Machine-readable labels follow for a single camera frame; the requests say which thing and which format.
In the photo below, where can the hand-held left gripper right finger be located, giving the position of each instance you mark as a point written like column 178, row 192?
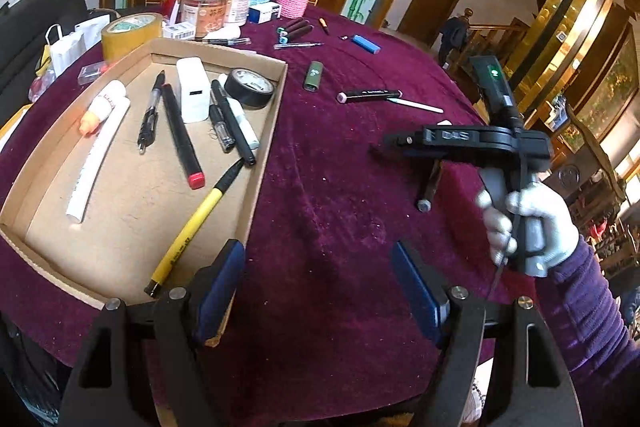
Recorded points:
column 417, row 287

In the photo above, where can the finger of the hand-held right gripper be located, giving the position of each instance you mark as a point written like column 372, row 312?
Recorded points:
column 405, row 139

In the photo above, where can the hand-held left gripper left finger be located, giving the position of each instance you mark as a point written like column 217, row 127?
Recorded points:
column 222, row 287

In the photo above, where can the black marker grey end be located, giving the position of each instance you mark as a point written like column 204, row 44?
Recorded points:
column 430, row 187

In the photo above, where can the long yellow black pen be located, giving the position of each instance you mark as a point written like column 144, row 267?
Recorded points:
column 190, row 232

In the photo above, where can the cardboard box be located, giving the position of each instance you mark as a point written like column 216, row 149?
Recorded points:
column 125, row 207

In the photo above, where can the black marker red end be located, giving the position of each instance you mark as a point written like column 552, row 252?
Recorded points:
column 180, row 137

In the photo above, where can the black white marker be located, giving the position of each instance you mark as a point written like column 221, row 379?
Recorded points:
column 239, row 127

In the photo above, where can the black tape roll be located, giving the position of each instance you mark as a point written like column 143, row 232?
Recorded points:
column 247, row 101

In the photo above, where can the clear black pen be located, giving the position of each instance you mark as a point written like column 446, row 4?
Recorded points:
column 220, row 122

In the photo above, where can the white plastic tube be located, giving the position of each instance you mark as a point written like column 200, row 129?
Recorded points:
column 97, row 162

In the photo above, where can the white charger block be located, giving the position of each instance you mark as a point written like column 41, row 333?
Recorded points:
column 192, row 92

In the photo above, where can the white glue bottle orange cap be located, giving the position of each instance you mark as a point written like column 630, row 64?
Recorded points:
column 105, row 102

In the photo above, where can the person's right forearm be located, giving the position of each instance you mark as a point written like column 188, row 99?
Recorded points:
column 585, row 317

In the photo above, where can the person's right hand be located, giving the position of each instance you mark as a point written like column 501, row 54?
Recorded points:
column 545, row 207

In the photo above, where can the white pen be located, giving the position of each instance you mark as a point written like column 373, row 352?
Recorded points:
column 420, row 106

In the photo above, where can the black marker pink ends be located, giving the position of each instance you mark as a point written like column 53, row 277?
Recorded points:
column 370, row 94

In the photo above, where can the dark wooden chair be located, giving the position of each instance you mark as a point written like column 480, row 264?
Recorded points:
column 570, row 177

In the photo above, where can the blue lighter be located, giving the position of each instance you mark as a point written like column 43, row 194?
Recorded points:
column 365, row 43

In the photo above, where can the wooden stair railing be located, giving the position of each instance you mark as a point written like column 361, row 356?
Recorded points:
column 500, row 37

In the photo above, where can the olive green lighter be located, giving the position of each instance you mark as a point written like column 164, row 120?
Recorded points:
column 314, row 77

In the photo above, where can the person in doorway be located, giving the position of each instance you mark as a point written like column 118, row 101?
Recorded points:
column 452, row 34

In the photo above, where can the wooden door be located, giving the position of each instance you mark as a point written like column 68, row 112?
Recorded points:
column 432, row 2

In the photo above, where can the small yellow black pen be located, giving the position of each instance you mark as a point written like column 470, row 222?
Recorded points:
column 324, row 24

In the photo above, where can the gold pillar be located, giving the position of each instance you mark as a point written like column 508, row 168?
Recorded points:
column 565, row 22

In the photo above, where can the small white carton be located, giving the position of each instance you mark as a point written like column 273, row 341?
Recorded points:
column 265, row 13

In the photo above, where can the silver grey pen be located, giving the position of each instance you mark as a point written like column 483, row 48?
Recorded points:
column 225, row 41

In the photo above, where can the red lid jar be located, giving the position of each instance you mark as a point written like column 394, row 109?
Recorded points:
column 205, row 14

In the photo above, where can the small clear plastic packet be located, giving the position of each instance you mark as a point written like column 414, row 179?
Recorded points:
column 92, row 72

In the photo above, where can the small white barcode box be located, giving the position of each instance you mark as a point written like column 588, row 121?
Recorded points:
column 177, row 30

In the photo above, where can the yellow tape roll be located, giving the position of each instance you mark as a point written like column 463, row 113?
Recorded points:
column 120, row 42

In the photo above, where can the white paper bag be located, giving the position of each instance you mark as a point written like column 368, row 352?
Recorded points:
column 67, row 52
column 95, row 29

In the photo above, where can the black bag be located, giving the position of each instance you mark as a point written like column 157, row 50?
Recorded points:
column 40, row 22

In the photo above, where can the large wall painting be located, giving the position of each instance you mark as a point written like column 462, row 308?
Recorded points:
column 610, row 87

